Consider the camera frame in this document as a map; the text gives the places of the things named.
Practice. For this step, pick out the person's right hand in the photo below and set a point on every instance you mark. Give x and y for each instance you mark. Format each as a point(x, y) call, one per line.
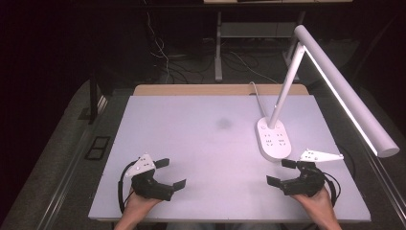
point(319, 206)

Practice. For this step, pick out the white table mat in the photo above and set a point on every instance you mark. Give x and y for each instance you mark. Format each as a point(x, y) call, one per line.
point(198, 143)

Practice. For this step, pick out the grey metal rail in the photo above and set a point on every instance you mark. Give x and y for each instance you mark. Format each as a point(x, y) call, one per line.
point(387, 188)
point(63, 182)

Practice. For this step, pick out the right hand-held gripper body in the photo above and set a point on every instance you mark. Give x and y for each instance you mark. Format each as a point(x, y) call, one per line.
point(303, 185)

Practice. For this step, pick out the person's left hand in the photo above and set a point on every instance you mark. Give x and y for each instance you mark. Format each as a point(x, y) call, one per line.
point(137, 207)

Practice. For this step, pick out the white desk lamp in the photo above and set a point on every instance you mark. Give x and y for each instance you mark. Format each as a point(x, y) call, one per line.
point(344, 96)

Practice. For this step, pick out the black floor socket frame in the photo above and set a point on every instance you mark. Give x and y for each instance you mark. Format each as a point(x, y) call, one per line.
point(97, 148)

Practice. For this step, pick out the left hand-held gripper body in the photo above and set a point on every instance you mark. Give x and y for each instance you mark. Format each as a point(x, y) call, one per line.
point(150, 188)

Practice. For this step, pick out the black metal stand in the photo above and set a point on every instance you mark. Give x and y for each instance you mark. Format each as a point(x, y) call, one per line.
point(93, 96)

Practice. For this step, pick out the grey metal desk frame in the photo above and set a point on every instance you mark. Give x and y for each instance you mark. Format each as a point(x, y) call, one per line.
point(219, 48)

